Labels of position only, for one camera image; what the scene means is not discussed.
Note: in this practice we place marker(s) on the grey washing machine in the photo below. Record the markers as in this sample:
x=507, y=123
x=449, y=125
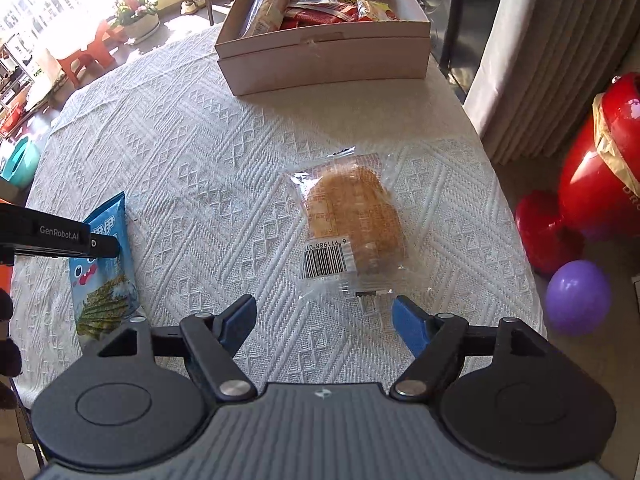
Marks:
x=459, y=34

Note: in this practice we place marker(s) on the pink cardboard box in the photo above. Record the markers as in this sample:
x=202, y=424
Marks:
x=324, y=53

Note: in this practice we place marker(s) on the round bread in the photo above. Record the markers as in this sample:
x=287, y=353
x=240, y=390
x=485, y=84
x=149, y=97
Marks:
x=357, y=242

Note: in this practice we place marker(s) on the long brown wafer stick pack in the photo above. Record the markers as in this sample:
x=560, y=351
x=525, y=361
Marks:
x=264, y=16

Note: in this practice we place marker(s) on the red balloon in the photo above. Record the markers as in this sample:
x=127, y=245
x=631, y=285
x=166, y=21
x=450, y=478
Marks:
x=547, y=241

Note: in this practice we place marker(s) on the black gloved hand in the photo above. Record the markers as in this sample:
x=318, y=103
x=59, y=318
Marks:
x=11, y=358

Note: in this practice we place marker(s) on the blue seaweed snack bag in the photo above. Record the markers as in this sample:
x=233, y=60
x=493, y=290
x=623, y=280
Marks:
x=104, y=290

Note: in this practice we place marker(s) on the red plastic stool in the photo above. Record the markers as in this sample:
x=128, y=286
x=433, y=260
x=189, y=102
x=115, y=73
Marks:
x=81, y=50

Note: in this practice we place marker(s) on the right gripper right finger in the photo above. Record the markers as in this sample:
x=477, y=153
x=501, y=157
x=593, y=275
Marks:
x=435, y=342

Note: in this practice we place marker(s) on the pair of slippers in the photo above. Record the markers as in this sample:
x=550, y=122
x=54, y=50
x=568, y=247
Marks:
x=190, y=7

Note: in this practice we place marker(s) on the purple balloon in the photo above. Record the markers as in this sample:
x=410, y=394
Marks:
x=578, y=298

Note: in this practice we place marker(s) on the flower pot with plants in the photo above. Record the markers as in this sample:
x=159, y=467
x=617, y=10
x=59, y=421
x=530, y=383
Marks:
x=138, y=18

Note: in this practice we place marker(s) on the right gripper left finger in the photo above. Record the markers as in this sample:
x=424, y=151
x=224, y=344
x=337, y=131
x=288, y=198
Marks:
x=212, y=341

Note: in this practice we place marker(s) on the beige curtain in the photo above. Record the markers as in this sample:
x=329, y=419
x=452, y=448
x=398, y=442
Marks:
x=543, y=63

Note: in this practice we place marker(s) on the red snack packets in box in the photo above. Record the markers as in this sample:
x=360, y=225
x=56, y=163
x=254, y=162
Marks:
x=303, y=13

